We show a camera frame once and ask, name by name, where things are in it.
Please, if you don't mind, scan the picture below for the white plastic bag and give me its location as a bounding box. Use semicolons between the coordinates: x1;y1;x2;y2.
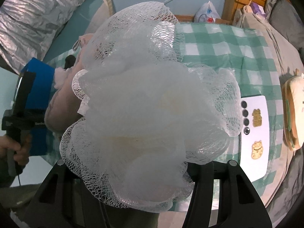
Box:
194;1;221;23

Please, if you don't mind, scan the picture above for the grey bed blanket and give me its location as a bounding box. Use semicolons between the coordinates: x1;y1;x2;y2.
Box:
232;9;303;226

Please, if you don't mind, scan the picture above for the white smartphone with stickers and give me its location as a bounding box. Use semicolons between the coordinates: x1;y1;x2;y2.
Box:
240;95;270;182

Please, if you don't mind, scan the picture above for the white mesh bath loofah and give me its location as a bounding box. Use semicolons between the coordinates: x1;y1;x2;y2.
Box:
59;1;243;213

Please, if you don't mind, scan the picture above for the black sock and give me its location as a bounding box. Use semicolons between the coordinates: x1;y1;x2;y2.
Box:
64;55;76;70

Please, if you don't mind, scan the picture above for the sandwich plush toy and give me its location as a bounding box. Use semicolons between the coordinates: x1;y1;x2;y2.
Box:
282;69;303;151

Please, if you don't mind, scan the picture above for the green checkered tablecloth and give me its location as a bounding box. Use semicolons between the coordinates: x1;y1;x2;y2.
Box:
47;22;286;210

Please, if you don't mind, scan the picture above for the cardboard box with blue tape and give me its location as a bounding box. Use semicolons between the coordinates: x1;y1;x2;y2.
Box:
22;58;55;156

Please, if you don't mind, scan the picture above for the grey pillow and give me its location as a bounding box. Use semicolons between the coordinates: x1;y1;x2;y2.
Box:
265;0;303;51

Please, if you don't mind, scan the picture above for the person's left hand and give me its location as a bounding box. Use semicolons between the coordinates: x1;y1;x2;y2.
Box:
1;133;31;166

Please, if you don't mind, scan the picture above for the silver foil cover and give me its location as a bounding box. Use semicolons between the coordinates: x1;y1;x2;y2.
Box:
1;0;85;74

